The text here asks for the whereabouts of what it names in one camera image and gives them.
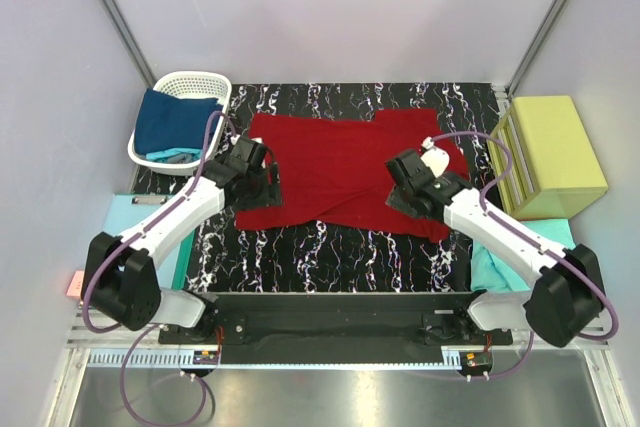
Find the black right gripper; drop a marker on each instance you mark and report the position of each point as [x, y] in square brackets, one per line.
[394, 200]

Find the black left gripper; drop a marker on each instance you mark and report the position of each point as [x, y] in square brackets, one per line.
[267, 192]

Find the red t-shirt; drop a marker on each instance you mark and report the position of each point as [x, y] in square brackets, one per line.
[334, 171]

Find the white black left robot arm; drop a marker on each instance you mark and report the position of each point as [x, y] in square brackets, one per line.
[136, 316]

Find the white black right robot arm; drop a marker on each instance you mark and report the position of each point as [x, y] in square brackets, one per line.
[565, 285]

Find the light blue t-shirt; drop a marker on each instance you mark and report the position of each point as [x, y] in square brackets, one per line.
[174, 156]

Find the navy blue t-shirt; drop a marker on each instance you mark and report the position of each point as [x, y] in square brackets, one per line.
[165, 122]

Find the white plastic laundry basket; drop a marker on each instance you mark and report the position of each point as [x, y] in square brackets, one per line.
[191, 85]

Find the folded turquoise t-shirt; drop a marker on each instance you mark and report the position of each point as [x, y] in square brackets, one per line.
[490, 273]

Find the green clipboard with paper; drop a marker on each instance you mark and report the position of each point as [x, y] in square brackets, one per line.
[121, 269]

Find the yellow drawer box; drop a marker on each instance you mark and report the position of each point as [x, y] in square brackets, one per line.
[554, 171]

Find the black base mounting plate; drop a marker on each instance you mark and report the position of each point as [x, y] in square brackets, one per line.
[295, 330]

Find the pink sponge block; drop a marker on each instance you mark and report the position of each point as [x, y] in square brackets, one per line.
[74, 288]

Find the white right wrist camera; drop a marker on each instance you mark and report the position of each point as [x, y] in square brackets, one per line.
[435, 158]

